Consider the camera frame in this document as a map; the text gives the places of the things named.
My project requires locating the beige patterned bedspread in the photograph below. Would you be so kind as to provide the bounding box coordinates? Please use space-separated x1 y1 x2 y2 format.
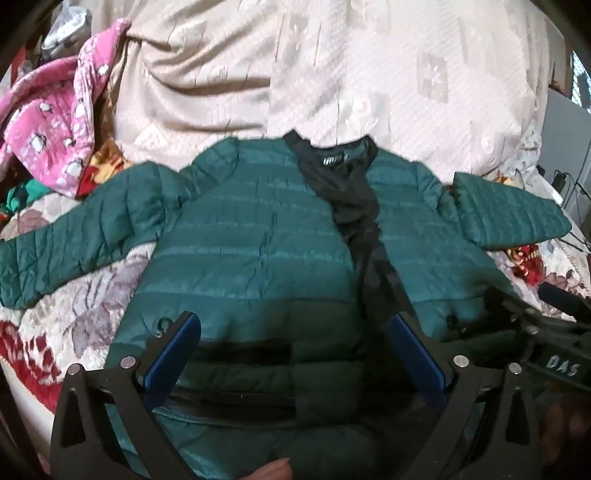
106 0 573 178

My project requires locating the teal green cloth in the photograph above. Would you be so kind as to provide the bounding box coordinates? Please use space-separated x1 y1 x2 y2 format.
4 178 48 214

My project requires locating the floral plush blanket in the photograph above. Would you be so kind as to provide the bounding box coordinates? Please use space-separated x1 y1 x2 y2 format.
0 131 591 462

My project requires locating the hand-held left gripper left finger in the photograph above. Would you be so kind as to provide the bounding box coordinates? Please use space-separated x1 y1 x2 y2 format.
50 311 202 480

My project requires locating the silver plastic bag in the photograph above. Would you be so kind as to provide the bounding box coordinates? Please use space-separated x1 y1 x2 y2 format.
41 0 89 62

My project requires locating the pink penguin print cloth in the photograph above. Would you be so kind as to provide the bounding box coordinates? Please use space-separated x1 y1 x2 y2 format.
0 18 132 199

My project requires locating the green puffer jacket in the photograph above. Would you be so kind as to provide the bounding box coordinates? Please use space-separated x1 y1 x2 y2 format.
0 130 571 480

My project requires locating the person's right hand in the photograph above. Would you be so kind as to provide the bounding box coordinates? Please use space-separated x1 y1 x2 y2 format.
542 398 591 468

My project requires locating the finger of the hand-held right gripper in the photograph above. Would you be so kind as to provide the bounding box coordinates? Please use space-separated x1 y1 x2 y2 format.
482 286 579 352
538 282 590 321

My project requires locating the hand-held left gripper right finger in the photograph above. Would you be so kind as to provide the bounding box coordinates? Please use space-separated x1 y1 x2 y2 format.
389 313 546 480

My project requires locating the person's left hand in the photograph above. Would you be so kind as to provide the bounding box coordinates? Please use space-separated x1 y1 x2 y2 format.
252 457 294 480

